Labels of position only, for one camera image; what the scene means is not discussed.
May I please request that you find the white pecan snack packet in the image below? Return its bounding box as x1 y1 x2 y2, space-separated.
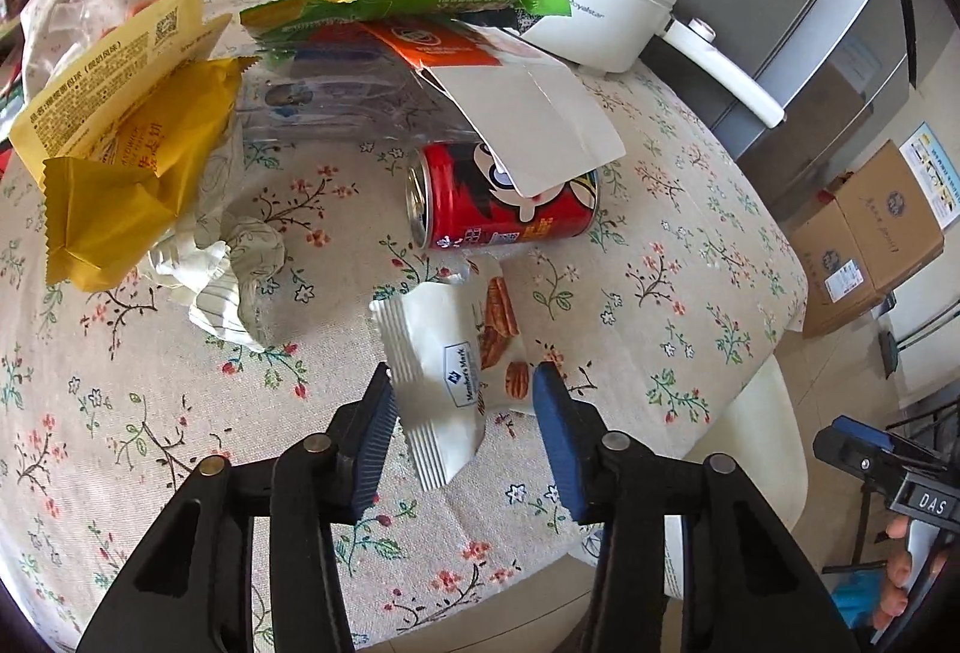
370 254 534 490

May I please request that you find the white tissue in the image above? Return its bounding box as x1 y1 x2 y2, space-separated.
137 126 286 352

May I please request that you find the red drink can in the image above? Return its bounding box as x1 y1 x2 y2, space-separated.
405 143 599 250

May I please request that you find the yellow snack wrapper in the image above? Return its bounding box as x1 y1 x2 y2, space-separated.
44 58 249 292

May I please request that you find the white orange cardboard piece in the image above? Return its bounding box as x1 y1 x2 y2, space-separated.
368 20 626 196

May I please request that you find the clear plastic water bottle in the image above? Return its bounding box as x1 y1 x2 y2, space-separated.
236 45 478 146

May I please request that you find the green snack bag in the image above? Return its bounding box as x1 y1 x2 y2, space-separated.
239 0 573 55

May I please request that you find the white plastic trash bin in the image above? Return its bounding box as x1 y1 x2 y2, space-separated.
553 351 811 601

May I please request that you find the person right hand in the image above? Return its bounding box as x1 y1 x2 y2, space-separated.
872 515 949 632

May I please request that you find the floral tablecloth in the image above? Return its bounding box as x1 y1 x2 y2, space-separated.
0 0 811 653

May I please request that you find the lower cardboard box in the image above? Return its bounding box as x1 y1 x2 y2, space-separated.
788 143 944 339

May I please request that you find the blue white leaflet box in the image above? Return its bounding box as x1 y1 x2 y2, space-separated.
900 123 960 230

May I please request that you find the grey refrigerator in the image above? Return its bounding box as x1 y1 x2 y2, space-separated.
641 0 916 219

